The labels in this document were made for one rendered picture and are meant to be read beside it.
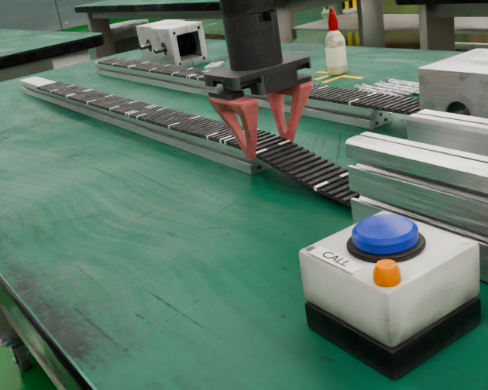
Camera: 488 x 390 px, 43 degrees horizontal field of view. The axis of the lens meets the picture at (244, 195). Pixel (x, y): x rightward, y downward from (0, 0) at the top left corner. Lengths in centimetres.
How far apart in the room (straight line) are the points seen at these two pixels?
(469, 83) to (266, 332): 35
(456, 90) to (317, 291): 34
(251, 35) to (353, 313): 35
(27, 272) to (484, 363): 39
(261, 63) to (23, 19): 1123
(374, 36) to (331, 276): 324
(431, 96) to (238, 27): 22
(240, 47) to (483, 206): 32
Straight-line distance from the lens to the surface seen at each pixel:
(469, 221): 46
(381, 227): 39
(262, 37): 65
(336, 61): 116
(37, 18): 1191
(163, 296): 50
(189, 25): 149
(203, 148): 80
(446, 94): 69
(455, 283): 39
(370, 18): 357
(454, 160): 46
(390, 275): 35
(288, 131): 71
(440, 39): 253
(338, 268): 38
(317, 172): 65
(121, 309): 50
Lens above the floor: 102
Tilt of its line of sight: 22 degrees down
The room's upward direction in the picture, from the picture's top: 9 degrees counter-clockwise
